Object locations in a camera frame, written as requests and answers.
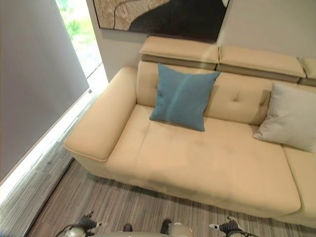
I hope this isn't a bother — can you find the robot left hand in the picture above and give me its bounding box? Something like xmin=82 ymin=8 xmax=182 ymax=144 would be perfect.
xmin=77 ymin=210 xmax=104 ymax=235

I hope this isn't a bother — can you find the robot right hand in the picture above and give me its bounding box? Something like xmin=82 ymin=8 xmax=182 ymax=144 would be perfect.
xmin=209 ymin=215 xmax=241 ymax=234

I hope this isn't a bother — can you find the cream leather sofa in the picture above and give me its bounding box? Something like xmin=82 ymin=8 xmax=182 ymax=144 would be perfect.
xmin=63 ymin=36 xmax=316 ymax=229

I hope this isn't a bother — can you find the robot dark right foot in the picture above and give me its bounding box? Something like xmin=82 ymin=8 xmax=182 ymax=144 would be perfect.
xmin=160 ymin=219 xmax=172 ymax=235

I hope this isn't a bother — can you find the robot silver body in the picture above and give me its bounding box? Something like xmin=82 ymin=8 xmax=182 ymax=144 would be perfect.
xmin=98 ymin=221 xmax=195 ymax=237

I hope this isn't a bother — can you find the light grey square cushion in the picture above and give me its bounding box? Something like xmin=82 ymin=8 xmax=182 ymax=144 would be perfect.
xmin=252 ymin=82 xmax=316 ymax=153

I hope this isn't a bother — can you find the teal blue square cushion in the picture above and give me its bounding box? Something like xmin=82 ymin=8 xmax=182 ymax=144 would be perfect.
xmin=149 ymin=63 xmax=221 ymax=132

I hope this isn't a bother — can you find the grey roller window blind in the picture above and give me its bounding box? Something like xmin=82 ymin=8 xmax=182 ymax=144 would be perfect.
xmin=0 ymin=0 xmax=90 ymax=183

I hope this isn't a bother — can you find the bright window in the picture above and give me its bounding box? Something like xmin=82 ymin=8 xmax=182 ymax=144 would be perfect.
xmin=54 ymin=0 xmax=109 ymax=89

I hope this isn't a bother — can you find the abstract brown black wall painting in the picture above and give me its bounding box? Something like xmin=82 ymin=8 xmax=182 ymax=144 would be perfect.
xmin=93 ymin=0 xmax=230 ymax=44

